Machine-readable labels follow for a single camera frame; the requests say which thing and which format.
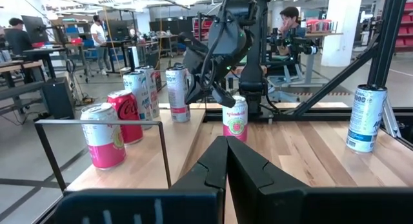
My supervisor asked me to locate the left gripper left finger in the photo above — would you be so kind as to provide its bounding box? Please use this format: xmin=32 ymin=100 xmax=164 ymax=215
xmin=54 ymin=136 xmax=228 ymax=224

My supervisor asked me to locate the red storage bin rack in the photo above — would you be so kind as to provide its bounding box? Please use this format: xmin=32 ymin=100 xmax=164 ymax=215
xmin=395 ymin=1 xmax=413 ymax=54

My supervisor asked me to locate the red Coca-Cola Zero can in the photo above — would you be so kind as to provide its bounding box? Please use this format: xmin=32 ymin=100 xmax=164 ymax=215
xmin=106 ymin=89 xmax=145 ymax=146

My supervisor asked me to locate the tall white can pink print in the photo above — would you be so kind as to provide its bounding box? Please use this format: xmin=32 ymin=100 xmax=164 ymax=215
xmin=135 ymin=65 xmax=161 ymax=120
xmin=165 ymin=65 xmax=192 ymax=124

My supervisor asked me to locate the black background robot rig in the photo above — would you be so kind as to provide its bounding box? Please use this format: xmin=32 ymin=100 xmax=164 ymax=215
xmin=267 ymin=26 xmax=319 ymax=57

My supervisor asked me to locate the person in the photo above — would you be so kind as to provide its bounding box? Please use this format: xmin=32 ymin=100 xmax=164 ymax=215
xmin=276 ymin=6 xmax=307 ymax=57
xmin=3 ymin=17 xmax=33 ymax=57
xmin=90 ymin=14 xmax=112 ymax=76

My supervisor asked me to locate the tall white can blue print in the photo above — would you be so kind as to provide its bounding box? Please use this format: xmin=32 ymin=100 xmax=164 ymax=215
xmin=122 ymin=70 xmax=153 ymax=130
xmin=345 ymin=84 xmax=388 ymax=154

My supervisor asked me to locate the black floor box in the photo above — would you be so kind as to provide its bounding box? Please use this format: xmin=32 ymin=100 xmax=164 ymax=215
xmin=41 ymin=77 xmax=77 ymax=120

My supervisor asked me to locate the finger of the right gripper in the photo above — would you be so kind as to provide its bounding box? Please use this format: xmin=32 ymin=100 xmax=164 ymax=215
xmin=211 ymin=83 xmax=236 ymax=108
xmin=185 ymin=77 xmax=210 ymax=104

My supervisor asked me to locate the black aluminium table frame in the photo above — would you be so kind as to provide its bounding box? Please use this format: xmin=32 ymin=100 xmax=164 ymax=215
xmin=203 ymin=0 xmax=413 ymax=151

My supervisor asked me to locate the pink white Spindrift can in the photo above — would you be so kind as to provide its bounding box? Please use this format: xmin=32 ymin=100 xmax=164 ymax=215
xmin=221 ymin=94 xmax=249 ymax=143
xmin=79 ymin=102 xmax=127 ymax=170

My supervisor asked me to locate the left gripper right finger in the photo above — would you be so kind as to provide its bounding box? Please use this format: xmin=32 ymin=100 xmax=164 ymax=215
xmin=227 ymin=136 xmax=413 ymax=224

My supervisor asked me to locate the wooden bench table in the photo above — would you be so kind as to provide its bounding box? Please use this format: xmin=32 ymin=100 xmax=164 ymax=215
xmin=0 ymin=59 xmax=45 ymax=115

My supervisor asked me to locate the wooden shelf black metal frame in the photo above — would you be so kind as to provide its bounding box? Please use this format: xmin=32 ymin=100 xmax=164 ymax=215
xmin=34 ymin=103 xmax=207 ymax=194

